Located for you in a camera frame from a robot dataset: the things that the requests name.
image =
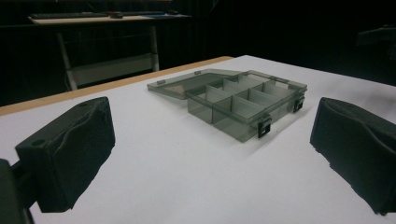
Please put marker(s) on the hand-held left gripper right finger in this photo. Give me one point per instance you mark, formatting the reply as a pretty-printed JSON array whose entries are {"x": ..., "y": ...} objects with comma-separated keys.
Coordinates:
[{"x": 358, "y": 143}]

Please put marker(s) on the wooden desk with white legs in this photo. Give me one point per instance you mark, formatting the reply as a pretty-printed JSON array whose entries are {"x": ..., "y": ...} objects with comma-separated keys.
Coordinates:
[{"x": 102, "y": 46}]

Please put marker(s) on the black keyboard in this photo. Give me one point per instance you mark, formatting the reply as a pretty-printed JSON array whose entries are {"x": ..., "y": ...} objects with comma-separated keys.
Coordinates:
[{"x": 67, "y": 15}]

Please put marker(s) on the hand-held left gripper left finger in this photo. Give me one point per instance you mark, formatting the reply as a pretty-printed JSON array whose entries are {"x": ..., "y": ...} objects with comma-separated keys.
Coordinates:
[{"x": 67, "y": 146}]

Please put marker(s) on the clear grey compartment organizer box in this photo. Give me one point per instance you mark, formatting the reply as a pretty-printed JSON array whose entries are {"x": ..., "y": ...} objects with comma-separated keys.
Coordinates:
[{"x": 232, "y": 99}]

